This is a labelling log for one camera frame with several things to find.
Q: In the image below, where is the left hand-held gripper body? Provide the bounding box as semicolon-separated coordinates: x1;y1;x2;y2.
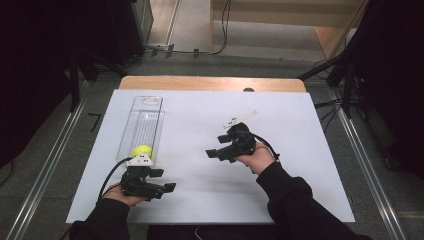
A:
119;153;167;202

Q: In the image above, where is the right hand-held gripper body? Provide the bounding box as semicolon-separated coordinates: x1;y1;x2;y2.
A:
217;110;259;164

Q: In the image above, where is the yellow tennis ball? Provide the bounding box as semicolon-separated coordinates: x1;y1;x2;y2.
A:
130;143;154;160

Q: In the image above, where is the clear plastic container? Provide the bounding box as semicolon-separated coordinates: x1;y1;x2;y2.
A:
115;95;166;165

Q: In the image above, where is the person's left hand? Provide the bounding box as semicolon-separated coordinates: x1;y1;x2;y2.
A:
100;182;148;208

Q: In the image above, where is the person's right hand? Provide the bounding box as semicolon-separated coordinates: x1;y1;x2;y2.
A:
234;140;277;176

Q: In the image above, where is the white board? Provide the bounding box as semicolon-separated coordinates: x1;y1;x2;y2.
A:
65;88;356;225

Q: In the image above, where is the wooden table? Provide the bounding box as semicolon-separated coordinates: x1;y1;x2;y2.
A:
118;75;307;94

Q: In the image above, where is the black stand leg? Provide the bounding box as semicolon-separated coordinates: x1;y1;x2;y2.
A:
297;55;348;82

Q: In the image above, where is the light wooden furniture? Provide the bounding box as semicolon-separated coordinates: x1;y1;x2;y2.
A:
209;0;370;62

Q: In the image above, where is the black cabinet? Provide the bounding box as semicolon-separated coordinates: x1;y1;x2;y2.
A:
105;0;155;66

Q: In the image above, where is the black curtain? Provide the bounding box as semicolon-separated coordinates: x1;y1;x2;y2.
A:
0;0;116;169
326;0;424;181

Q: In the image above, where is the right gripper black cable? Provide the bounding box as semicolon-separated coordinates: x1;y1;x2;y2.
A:
247;130;282;162

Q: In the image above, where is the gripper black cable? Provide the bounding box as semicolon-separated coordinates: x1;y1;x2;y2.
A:
247;130;282;162
96;157;132;201

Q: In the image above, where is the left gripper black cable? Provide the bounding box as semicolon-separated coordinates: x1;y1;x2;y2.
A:
96;157;132;201

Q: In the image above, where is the metal floor rail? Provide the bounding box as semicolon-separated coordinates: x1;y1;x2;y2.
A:
328;88;408;240
5;98;88;240

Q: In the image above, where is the bundle of black cables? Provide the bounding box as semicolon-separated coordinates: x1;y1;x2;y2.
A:
314;97;345;132

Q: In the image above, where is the black hanging cable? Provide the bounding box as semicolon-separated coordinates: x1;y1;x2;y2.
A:
173;0;233;56

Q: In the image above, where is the black stand post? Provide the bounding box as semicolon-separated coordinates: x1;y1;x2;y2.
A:
67;49;82;113

